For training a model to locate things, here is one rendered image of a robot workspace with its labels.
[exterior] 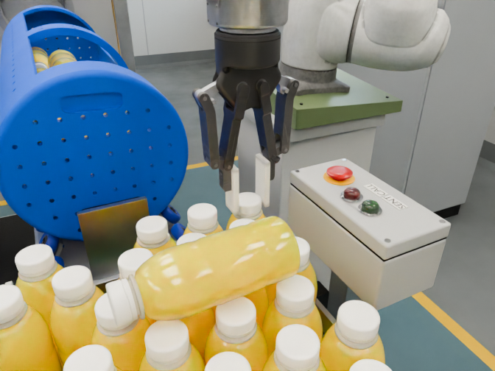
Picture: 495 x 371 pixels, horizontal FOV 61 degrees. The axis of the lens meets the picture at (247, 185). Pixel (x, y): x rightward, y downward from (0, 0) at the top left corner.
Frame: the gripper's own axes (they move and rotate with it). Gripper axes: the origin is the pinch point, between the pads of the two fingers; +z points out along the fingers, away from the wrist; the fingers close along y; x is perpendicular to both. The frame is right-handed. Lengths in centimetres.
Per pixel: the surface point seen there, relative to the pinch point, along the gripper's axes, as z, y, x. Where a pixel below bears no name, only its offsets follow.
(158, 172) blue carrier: 4.1, 8.0, -16.9
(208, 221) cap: 2.7, 6.7, 2.0
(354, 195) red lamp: -0.9, -10.2, 9.7
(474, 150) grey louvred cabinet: 67, -181, -85
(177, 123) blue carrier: -3.8, 4.0, -17.0
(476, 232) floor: 110, -178, -69
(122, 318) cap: -0.9, 20.2, 17.0
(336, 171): -1.2, -11.8, 4.0
